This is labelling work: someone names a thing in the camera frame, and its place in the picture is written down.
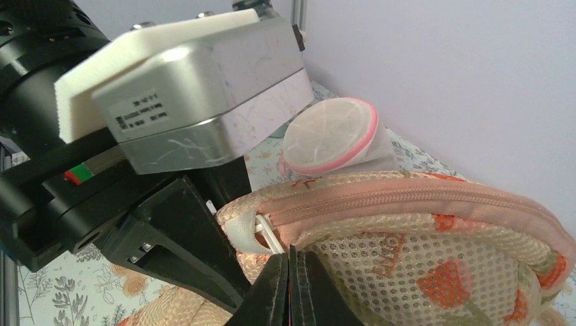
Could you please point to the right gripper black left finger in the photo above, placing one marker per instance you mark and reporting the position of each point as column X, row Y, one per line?
column 266, row 303

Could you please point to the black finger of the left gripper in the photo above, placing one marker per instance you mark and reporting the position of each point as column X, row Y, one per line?
column 167, row 231

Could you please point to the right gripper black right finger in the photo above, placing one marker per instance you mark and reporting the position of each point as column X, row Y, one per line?
column 314, row 298

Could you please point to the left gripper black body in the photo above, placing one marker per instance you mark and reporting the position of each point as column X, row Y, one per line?
column 45, row 214

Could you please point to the floral mesh bra laundry bag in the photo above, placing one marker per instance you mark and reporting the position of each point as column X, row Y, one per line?
column 403, row 248

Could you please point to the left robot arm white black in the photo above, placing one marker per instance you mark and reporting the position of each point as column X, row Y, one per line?
column 40, row 41

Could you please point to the pink-trimmed white cylindrical laundry bag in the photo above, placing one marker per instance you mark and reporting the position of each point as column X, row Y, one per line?
column 338, row 135

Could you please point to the aluminium frame post left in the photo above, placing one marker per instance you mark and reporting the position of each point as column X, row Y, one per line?
column 298, row 21

